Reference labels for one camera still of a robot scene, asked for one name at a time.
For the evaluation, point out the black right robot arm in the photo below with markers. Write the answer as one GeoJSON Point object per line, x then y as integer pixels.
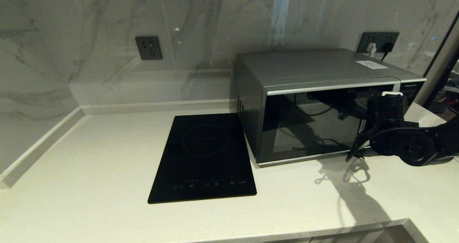
{"type": "Point", "coordinates": [416, 148]}

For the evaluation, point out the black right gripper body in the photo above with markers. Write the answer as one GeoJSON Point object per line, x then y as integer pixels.
{"type": "Point", "coordinates": [391, 125]}

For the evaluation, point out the silver microwave oven body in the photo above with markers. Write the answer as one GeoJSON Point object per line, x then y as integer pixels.
{"type": "Point", "coordinates": [308, 64]}

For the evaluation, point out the dark metal door frame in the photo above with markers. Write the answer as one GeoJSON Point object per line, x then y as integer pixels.
{"type": "Point", "coordinates": [441, 63]}

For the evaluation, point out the black induction cooktop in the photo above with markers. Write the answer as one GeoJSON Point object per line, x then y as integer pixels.
{"type": "Point", "coordinates": [204, 157]}

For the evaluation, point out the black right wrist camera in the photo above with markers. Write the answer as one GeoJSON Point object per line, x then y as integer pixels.
{"type": "Point", "coordinates": [389, 106]}

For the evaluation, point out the double grey wall socket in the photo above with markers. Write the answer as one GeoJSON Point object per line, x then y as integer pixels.
{"type": "Point", "coordinates": [378, 38]}

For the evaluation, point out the single grey wall socket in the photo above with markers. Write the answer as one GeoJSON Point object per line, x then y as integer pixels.
{"type": "Point", "coordinates": [148, 48]}

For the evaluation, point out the white sheet of paper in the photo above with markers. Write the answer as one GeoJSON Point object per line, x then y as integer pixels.
{"type": "Point", "coordinates": [372, 64]}

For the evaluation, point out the white power plug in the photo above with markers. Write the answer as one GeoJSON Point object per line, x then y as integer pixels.
{"type": "Point", "coordinates": [371, 49]}

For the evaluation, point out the black power plug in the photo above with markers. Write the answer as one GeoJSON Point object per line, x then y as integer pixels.
{"type": "Point", "coordinates": [388, 48]}

